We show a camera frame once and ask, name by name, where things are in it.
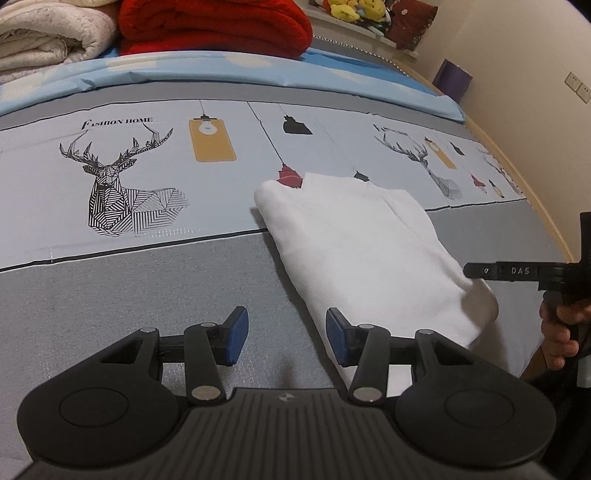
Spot yellow plush toys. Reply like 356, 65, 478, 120
317, 0, 387, 23

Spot grey printed bed cover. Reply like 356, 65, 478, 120
0, 36, 574, 476

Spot red folded blanket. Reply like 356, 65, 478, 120
118, 1, 312, 59

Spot white long-sleeve shirt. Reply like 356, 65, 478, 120
254, 173, 499, 359

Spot cream folded quilt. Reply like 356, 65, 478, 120
1, 1, 119, 83

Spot purple box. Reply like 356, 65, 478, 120
433, 59, 473, 103

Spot person right hand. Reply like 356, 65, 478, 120
540, 301, 590, 371

